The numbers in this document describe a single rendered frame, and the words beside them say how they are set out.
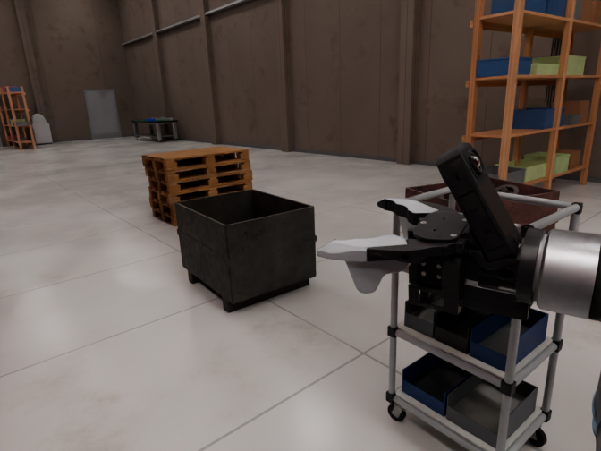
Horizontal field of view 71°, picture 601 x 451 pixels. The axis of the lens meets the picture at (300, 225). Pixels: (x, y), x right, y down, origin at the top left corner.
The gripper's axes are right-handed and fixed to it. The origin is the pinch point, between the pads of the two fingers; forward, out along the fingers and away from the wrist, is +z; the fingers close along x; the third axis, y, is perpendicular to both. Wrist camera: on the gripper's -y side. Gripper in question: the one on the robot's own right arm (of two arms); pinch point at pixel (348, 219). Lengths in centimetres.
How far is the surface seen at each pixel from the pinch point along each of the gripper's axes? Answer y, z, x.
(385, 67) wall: 41, 375, 835
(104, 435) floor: 126, 138, 10
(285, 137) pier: 203, 698, 875
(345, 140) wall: 201, 490, 843
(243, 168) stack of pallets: 114, 348, 338
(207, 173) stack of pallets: 106, 362, 289
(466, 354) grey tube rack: 89, 7, 87
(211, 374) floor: 134, 130, 65
